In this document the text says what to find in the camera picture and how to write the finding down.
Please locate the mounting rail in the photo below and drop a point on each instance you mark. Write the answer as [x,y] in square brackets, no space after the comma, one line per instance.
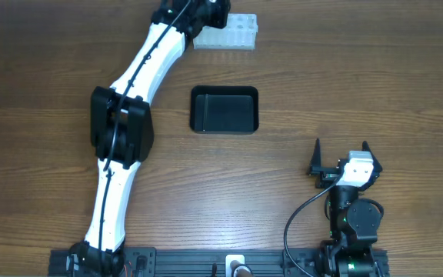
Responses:
[190,263]

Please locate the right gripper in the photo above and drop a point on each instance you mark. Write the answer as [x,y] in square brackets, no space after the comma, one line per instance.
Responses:
[327,177]

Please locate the black tray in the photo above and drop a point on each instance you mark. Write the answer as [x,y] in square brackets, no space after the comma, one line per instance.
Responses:
[229,115]

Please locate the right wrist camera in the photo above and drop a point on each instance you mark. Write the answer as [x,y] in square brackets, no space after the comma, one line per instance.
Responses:
[356,169]

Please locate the white test tube rack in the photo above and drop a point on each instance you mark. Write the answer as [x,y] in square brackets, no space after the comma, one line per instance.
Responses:
[237,34]

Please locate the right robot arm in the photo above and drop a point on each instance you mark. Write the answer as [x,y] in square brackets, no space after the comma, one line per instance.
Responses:
[360,219]

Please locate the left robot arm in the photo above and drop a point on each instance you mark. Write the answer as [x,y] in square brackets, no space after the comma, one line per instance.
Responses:
[160,57]

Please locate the clear test tube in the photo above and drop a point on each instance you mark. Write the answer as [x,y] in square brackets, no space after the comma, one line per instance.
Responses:
[205,113]

